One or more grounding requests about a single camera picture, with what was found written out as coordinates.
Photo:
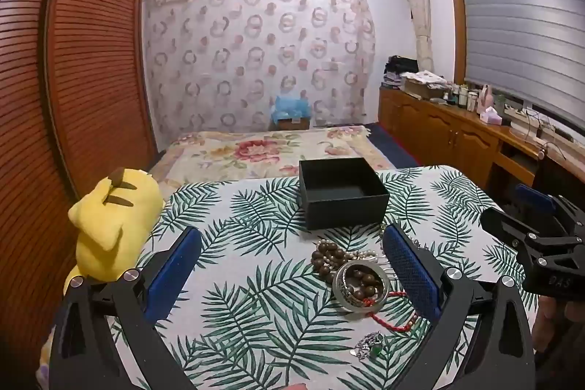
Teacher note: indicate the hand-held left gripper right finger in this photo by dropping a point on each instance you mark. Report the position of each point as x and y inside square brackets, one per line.
[411, 275]

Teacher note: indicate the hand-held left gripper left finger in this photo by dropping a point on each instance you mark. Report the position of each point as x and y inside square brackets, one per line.
[176, 275]

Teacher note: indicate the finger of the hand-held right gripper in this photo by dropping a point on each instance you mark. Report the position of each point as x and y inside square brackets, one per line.
[507, 228]
[534, 198]

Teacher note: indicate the silver bangle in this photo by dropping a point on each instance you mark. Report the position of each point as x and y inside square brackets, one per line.
[340, 296]

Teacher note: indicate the black box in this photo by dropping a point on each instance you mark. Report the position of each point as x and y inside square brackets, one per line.
[347, 207]

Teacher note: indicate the person's right hand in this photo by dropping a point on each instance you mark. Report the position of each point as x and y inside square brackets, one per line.
[550, 321]

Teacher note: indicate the yellow plush toy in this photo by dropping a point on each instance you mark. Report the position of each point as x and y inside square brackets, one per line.
[119, 221]

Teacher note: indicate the green leaf print cloth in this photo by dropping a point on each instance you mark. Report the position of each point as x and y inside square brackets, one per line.
[256, 280]

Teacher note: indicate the pink tissue box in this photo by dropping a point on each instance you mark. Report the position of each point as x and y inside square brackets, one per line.
[491, 117]

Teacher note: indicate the pink bottle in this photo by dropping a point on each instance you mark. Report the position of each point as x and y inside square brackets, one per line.
[485, 97]

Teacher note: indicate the long wooden cabinet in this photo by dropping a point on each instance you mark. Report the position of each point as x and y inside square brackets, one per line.
[438, 129]

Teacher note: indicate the group of small bottles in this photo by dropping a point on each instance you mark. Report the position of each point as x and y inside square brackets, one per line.
[464, 97]

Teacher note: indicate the navy blue sheet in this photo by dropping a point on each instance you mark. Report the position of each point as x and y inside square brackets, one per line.
[393, 148]

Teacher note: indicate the floral bedspread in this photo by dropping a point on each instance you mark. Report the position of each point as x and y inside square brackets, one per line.
[247, 152]

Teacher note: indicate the cardboard box with cloth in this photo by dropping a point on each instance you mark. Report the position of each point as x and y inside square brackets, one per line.
[422, 86]

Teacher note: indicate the grey window blind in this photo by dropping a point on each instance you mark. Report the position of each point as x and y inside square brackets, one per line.
[516, 15]

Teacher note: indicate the pile of folded clothes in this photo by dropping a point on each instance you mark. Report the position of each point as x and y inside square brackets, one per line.
[400, 68]

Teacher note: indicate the small brown box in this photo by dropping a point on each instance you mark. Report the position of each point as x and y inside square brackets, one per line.
[292, 125]

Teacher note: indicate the brown louvered wardrobe door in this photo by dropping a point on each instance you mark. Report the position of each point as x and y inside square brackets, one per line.
[96, 52]
[27, 143]

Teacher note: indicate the blue plush toy on box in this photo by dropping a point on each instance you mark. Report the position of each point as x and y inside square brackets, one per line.
[292, 106]

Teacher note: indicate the cream window curtain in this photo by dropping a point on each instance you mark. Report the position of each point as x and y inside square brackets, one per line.
[420, 6]

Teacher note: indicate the wooden window frame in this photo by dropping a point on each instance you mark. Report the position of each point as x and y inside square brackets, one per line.
[455, 6]

